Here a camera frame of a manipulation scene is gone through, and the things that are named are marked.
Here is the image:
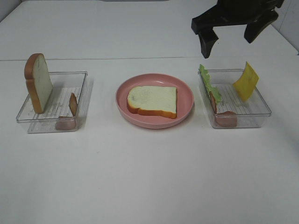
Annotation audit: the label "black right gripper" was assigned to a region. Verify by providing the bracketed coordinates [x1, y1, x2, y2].
[191, 0, 283, 58]

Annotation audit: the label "green lettuce leaf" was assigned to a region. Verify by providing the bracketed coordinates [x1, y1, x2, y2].
[199, 64, 221, 104]

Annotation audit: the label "bacon strip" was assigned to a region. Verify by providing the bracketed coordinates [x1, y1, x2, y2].
[55, 92, 78, 131]
[209, 91, 237, 128]

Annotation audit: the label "bread slice with brown crust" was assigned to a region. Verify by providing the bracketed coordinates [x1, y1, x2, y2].
[127, 85, 177, 119]

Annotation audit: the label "yellow cheese slice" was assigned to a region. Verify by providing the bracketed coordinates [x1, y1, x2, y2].
[233, 62, 259, 102]

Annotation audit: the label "clear right plastic tray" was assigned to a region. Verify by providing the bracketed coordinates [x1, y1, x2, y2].
[198, 69, 271, 128]

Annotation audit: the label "clear plastic tray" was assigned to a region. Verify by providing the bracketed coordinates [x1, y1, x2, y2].
[198, 69, 271, 128]
[16, 71, 93, 133]

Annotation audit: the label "pink round plate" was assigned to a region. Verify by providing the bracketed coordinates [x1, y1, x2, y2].
[115, 73, 194, 129]

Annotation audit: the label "clear left plastic tray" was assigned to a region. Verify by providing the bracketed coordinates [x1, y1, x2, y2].
[16, 71, 93, 133]

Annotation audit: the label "upright bread slice left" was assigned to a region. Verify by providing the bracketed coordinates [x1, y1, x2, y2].
[24, 53, 53, 114]

